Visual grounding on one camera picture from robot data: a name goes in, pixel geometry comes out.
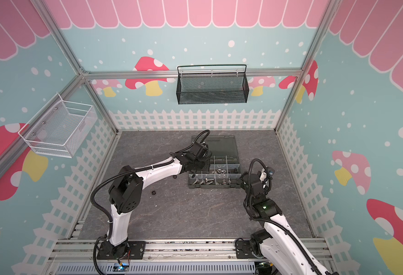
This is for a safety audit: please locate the grey transparent organizer box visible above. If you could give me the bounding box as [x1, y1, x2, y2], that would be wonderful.
[188, 135, 241, 189]

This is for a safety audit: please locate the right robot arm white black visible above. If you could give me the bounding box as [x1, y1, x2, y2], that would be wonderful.
[240, 158, 338, 275]

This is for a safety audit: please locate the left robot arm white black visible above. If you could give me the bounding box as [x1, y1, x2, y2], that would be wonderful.
[90, 129, 212, 260]

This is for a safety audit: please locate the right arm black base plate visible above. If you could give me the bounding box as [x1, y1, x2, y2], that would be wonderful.
[234, 238, 281, 261]

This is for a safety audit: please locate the black wire mesh basket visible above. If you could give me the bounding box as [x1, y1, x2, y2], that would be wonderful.
[176, 64, 250, 105]

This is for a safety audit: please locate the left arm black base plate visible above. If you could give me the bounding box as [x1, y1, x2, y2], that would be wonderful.
[97, 241, 146, 260]

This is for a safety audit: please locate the white wire mesh basket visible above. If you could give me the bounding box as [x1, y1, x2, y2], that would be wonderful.
[18, 94, 98, 158]

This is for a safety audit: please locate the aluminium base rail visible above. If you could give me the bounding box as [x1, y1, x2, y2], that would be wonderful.
[49, 238, 334, 265]

